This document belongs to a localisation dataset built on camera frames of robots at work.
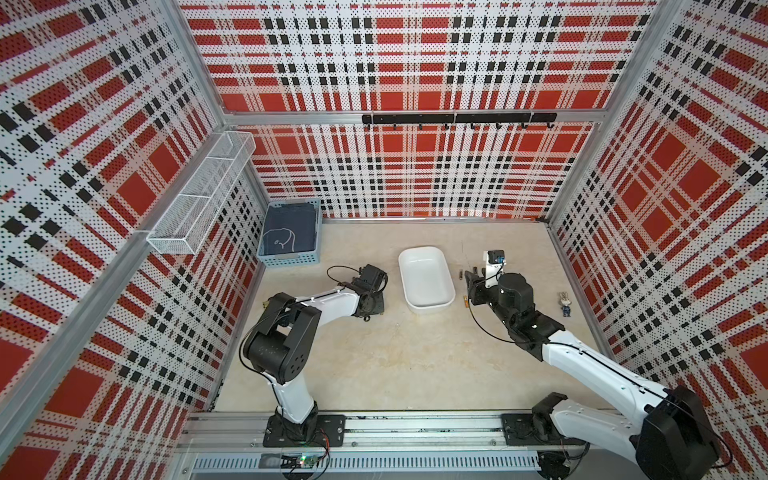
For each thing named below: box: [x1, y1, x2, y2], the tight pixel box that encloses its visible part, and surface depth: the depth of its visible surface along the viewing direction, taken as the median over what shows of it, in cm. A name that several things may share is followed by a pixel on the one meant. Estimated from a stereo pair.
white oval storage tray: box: [399, 246, 456, 313], surface depth 106 cm
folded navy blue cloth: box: [263, 203, 316, 255], surface depth 110 cm
